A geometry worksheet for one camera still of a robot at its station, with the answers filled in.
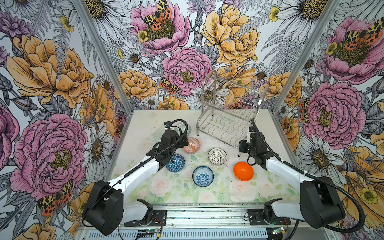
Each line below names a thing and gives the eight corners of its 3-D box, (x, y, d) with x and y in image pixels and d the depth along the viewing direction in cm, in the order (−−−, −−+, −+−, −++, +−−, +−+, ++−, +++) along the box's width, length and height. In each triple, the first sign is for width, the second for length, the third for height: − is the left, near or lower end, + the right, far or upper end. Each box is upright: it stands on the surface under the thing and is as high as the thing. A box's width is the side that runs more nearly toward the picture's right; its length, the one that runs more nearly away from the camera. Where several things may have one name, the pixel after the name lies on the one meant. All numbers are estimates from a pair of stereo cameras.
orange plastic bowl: (234, 182, 87) (235, 178, 83) (231, 165, 94) (233, 161, 90) (252, 182, 87) (255, 178, 83) (248, 165, 94) (251, 161, 90)
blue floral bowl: (190, 178, 89) (189, 175, 86) (202, 165, 94) (202, 162, 91) (204, 191, 84) (204, 188, 81) (216, 177, 90) (216, 174, 86)
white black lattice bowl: (208, 165, 94) (209, 161, 90) (207, 151, 100) (208, 147, 97) (226, 165, 94) (228, 161, 90) (225, 151, 100) (226, 147, 97)
